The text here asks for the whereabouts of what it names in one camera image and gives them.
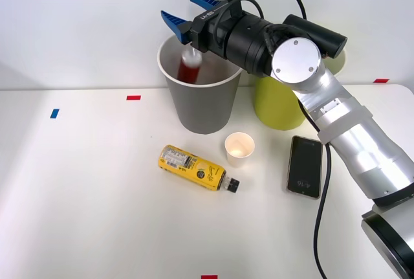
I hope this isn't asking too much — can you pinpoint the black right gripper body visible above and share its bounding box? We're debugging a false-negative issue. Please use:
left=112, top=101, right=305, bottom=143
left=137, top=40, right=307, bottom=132
left=190, top=0, right=243, bottom=57

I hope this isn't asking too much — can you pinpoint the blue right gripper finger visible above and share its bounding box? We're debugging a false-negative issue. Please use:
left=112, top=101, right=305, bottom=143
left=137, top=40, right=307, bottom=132
left=160, top=10, right=195, bottom=46
left=189, top=0, right=224, bottom=12

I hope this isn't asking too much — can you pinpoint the red drink can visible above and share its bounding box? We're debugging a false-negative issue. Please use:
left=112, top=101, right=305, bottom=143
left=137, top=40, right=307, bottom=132
left=177, top=47, right=204, bottom=85

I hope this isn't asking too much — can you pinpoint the grey plastic waste bin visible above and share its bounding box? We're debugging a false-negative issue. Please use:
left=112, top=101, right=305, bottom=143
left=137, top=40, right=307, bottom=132
left=157, top=35, right=243, bottom=135

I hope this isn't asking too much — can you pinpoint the yellow-green plastic waste bin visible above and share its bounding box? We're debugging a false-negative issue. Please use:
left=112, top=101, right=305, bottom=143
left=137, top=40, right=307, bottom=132
left=253, top=49, right=347, bottom=131

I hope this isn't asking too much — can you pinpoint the white paper cup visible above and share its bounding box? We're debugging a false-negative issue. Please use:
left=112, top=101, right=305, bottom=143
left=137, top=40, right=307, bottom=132
left=224, top=132, right=256, bottom=168

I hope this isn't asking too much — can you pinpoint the yellow plastic bottle black cap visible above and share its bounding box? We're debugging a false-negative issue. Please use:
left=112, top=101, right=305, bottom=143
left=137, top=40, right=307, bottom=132
left=157, top=144, right=241, bottom=194

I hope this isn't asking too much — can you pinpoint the black smartphone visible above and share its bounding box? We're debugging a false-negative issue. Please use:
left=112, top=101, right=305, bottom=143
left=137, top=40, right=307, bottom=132
left=286, top=135, right=323, bottom=199

